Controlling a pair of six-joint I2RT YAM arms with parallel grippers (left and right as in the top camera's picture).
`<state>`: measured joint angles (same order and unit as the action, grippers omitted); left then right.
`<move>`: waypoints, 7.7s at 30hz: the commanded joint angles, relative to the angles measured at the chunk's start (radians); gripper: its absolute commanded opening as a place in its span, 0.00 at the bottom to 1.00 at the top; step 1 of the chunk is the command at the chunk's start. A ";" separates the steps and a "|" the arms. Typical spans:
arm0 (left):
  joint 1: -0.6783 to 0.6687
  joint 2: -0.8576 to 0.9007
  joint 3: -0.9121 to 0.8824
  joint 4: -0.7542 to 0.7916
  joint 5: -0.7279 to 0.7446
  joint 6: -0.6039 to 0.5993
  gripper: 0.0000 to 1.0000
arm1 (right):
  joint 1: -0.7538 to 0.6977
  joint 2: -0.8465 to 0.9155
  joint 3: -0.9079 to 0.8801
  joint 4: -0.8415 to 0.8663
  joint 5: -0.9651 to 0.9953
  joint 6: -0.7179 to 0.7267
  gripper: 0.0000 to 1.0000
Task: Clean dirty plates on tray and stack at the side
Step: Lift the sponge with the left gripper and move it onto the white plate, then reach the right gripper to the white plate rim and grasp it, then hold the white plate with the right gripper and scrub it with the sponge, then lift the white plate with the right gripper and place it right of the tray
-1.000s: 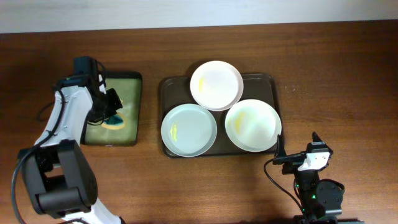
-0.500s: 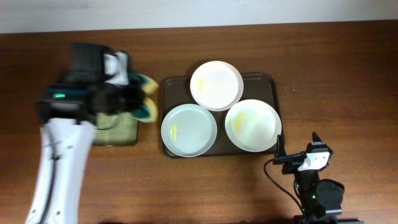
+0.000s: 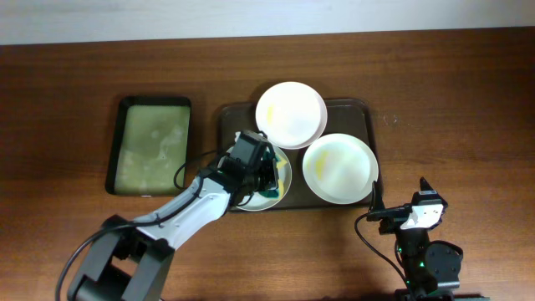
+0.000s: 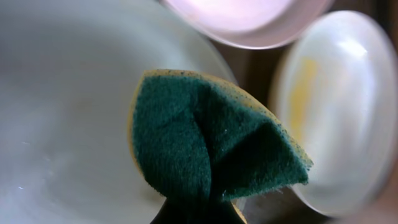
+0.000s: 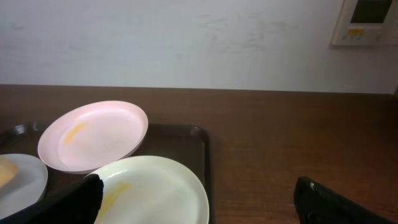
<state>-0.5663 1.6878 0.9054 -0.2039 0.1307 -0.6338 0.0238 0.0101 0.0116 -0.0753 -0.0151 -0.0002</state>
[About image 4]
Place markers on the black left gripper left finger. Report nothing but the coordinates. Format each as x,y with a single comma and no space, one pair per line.
170,213

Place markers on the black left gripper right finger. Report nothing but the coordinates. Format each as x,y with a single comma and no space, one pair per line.
223,213

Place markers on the green and yellow sponge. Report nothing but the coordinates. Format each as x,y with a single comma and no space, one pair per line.
199,139

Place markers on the cream yellow plate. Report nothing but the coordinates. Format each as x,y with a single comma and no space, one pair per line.
336,93

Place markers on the white plate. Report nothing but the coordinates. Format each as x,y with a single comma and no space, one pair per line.
68,73

